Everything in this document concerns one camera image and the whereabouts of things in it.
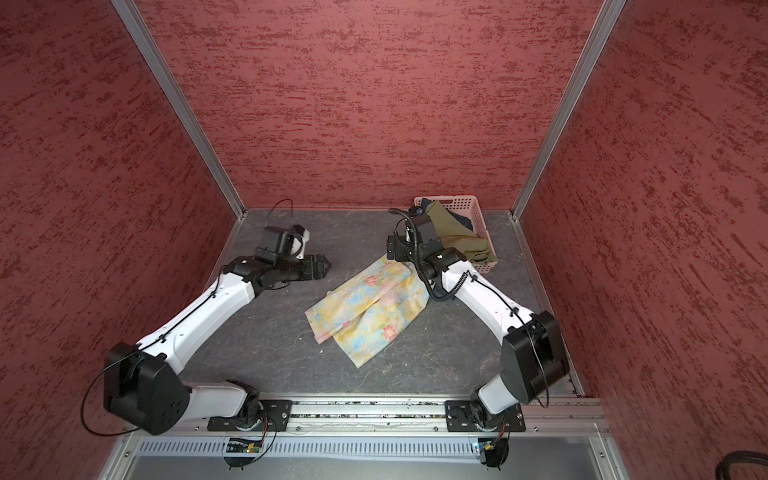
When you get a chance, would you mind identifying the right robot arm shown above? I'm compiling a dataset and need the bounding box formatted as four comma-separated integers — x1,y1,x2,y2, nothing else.
387,208,570,431

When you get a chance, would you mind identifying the olive green skirt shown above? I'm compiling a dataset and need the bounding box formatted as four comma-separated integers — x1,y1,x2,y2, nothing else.
424,200,499,265

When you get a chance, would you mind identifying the blue denim skirt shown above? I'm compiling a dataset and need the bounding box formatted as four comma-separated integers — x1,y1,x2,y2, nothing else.
418,197,475,236

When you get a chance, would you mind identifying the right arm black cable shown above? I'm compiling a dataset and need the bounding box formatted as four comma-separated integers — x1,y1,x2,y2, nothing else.
388,207,475,303

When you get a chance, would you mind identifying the circuit board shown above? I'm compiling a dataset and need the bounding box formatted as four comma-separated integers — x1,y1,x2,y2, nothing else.
226,438,264,455
477,438,509,455

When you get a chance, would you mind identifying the left corner aluminium post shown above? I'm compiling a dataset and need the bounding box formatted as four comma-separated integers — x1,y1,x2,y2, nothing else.
110,0,247,220

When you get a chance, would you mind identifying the floral pastel skirt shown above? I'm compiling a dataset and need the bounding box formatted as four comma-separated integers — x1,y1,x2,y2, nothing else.
305,257,429,368

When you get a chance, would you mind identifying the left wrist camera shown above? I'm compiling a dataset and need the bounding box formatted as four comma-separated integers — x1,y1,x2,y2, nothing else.
262,225,310,259

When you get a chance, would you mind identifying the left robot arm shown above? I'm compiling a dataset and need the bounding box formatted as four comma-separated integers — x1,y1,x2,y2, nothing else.
102,254,331,435

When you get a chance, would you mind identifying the pink plastic basket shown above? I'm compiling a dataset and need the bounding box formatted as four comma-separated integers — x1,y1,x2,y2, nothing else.
413,194,499,275

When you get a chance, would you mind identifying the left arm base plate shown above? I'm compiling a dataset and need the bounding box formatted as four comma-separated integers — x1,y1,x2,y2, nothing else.
207,399,293,433

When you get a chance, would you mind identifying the right circuit board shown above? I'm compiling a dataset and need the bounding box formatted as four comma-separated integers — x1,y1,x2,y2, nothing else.
477,438,509,455

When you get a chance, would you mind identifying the black cable bottom corner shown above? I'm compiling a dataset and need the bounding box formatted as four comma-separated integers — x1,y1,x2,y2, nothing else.
715,449,768,480

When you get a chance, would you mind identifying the right corner aluminium post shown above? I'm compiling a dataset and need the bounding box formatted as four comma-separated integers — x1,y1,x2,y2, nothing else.
511,0,628,221

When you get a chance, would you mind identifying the left circuit board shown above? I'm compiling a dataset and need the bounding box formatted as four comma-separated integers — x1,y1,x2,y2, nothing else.
226,438,264,455

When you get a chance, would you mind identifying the corner aluminium post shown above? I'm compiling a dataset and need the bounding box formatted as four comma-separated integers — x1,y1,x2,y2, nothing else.
511,0,628,221
110,0,247,220

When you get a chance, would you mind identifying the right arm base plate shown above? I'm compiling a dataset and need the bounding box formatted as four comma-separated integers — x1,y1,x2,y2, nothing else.
444,400,526,433

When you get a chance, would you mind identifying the aluminium front rail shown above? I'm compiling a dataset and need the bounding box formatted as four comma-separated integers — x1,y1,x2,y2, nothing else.
122,394,610,437

